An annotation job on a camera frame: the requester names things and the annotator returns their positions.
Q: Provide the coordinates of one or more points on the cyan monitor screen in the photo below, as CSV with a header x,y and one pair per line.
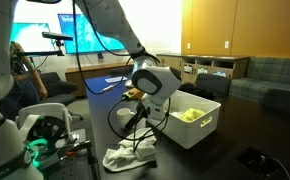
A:
x,y
31,36

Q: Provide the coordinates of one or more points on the white wall outlet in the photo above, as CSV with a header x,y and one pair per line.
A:
x,y
226,44

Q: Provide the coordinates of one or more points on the black camera stand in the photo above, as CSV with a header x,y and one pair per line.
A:
x,y
60,48

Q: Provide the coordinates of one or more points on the seated person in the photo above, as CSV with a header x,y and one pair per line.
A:
x,y
21,93

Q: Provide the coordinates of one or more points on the yellow-green towel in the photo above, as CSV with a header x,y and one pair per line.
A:
x,y
191,114

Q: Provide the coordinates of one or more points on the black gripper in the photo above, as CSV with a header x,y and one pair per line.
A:
x,y
142,109

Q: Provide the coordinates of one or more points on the low wooden credenza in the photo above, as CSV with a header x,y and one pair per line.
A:
x,y
81,76

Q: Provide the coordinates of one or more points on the green plaid couch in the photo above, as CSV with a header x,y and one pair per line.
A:
x,y
275,76

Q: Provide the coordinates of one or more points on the wooden shelf cabinet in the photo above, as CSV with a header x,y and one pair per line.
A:
x,y
218,63

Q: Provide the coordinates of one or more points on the large wall TV screen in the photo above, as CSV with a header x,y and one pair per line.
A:
x,y
85,40

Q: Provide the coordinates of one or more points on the black stereo camera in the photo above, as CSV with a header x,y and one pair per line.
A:
x,y
56,36

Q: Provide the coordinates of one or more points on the white mug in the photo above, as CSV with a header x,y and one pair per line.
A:
x,y
122,115

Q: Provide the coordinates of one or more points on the black swivel office chair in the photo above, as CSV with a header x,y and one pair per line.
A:
x,y
58,88

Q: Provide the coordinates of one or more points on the white towel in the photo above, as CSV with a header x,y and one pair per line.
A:
x,y
128,156

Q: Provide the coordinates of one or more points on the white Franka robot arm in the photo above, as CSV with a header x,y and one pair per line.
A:
x,y
1,83

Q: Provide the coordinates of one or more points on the white plastic basket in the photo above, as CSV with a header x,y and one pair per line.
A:
x,y
191,133

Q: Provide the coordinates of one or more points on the white keyboard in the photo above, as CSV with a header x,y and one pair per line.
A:
x,y
115,79

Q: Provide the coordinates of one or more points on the white wall switch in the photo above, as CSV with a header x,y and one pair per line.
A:
x,y
188,45

